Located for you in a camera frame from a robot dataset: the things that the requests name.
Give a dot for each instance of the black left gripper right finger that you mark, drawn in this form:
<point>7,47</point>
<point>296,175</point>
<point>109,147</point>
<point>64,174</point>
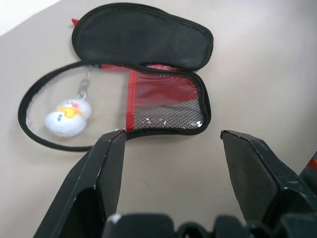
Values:
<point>257,173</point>

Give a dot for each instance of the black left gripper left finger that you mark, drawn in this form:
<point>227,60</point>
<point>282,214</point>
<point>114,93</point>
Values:
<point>84,178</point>

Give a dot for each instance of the black and red paddle case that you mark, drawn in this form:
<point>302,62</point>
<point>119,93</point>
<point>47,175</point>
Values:
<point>138,37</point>

